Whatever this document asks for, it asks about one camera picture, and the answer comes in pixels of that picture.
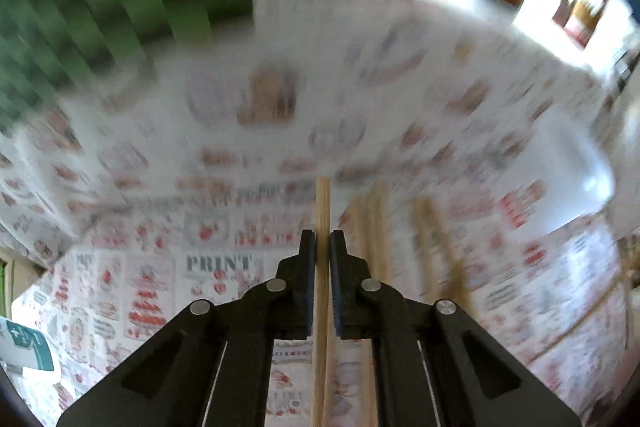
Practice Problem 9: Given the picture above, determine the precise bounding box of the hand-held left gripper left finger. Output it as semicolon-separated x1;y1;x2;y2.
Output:
56;229;317;427

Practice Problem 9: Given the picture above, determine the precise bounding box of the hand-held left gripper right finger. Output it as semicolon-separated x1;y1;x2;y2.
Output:
330;229;584;427

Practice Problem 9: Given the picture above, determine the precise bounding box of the wooden chopstick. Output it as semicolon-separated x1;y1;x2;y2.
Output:
311;176;332;427
410;197;473;308

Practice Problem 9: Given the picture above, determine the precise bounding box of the teal and white box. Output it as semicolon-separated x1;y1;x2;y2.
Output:
0;316;56;373

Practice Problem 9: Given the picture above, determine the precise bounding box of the small brown wall item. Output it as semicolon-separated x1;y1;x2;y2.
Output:
552;0;608;48

